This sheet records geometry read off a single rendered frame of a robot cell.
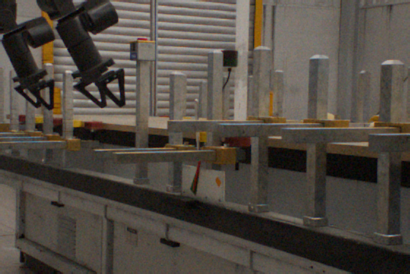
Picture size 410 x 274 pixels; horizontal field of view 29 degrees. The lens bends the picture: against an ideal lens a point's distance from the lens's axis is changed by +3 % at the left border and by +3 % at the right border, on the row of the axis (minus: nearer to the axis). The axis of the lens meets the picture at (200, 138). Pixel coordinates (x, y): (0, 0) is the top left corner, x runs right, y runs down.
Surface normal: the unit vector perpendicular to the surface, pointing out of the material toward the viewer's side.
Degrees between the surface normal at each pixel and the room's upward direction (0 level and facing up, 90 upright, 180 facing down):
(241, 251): 90
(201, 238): 90
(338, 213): 90
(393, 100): 90
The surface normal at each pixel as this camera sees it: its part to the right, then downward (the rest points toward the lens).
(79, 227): -0.86, 0.01
